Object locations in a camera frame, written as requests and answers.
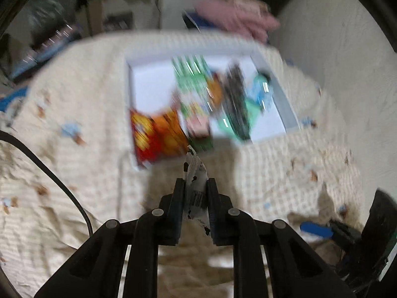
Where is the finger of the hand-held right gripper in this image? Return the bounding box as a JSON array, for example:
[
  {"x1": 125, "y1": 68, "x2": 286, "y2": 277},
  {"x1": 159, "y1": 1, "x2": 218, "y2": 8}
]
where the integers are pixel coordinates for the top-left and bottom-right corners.
[{"x1": 300, "y1": 220, "x2": 362, "y2": 246}]

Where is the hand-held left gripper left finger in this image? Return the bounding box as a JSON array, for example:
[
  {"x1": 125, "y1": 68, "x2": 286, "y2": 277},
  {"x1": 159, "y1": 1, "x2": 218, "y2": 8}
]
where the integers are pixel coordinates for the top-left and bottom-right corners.
[{"x1": 34, "y1": 178, "x2": 187, "y2": 298}]

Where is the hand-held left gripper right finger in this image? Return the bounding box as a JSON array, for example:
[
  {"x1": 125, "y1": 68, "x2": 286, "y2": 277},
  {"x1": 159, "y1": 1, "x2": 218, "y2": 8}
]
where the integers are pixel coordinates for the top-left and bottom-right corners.
[{"x1": 206, "y1": 178, "x2": 357, "y2": 298}]

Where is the white black spotted packet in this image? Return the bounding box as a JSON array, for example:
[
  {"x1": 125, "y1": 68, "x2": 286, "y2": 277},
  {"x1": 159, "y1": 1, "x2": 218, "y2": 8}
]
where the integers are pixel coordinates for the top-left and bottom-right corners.
[{"x1": 181, "y1": 145, "x2": 211, "y2": 235}]

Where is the red yellow snack packet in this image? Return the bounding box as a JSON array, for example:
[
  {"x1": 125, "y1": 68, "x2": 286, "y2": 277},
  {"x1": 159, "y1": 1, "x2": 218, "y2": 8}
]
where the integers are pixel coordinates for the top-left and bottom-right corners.
[{"x1": 130, "y1": 109, "x2": 190, "y2": 165}]

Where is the green cream tube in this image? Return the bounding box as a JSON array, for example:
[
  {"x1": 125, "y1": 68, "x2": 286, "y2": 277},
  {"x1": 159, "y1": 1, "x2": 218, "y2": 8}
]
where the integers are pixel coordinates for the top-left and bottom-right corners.
[{"x1": 214, "y1": 93, "x2": 264, "y2": 140}]

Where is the dark hair claw clip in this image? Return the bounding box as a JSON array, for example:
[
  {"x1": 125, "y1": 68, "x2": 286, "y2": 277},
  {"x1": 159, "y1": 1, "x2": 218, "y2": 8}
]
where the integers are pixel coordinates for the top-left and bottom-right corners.
[{"x1": 225, "y1": 64, "x2": 252, "y2": 140}]

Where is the bun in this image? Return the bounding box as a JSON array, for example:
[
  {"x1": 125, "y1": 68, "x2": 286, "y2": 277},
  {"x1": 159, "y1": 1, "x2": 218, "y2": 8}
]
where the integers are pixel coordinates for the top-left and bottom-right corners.
[{"x1": 205, "y1": 73, "x2": 225, "y2": 109}]

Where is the white shallow cardboard box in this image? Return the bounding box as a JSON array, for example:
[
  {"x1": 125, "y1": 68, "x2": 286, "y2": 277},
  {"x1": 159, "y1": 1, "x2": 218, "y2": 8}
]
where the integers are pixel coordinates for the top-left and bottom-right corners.
[{"x1": 126, "y1": 45, "x2": 300, "y2": 171}]

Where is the green striped snack packet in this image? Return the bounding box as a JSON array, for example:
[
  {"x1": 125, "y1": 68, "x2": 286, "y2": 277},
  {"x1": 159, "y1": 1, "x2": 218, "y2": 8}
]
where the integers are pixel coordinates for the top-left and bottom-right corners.
[{"x1": 172, "y1": 55, "x2": 214, "y2": 151}]

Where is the blue striped lollipop packet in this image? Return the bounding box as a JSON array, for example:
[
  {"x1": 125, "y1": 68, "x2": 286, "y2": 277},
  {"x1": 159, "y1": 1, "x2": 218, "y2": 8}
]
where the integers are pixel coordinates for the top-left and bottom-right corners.
[{"x1": 246, "y1": 70, "x2": 275, "y2": 109}]

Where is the checked bear print blanket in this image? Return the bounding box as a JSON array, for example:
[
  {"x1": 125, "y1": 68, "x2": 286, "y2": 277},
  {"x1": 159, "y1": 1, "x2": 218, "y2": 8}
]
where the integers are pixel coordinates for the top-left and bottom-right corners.
[{"x1": 0, "y1": 33, "x2": 379, "y2": 298}]

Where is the pink folded blanket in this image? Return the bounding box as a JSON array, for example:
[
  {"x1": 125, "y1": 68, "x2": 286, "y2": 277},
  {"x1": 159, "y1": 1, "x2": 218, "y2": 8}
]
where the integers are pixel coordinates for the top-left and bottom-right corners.
[{"x1": 197, "y1": 0, "x2": 281, "y2": 42}]

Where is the blue plastic bag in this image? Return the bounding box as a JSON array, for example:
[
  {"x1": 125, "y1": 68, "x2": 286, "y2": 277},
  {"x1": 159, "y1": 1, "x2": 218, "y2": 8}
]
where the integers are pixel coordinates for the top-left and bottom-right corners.
[{"x1": 0, "y1": 87, "x2": 30, "y2": 114}]

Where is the blue plastic package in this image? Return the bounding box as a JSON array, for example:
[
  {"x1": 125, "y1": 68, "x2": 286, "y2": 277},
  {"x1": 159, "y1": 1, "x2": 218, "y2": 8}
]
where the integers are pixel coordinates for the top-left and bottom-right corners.
[{"x1": 9, "y1": 25, "x2": 81, "y2": 78}]

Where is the chair under plastic cover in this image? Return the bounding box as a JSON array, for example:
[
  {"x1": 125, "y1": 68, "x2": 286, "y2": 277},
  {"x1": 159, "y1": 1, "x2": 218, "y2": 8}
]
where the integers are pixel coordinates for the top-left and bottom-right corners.
[{"x1": 9, "y1": 0, "x2": 84, "y2": 53}]

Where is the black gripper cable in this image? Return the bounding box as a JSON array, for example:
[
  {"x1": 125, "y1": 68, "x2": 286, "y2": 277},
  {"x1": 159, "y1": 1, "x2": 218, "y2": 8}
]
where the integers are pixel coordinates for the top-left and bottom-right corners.
[{"x1": 0, "y1": 130, "x2": 94, "y2": 236}]

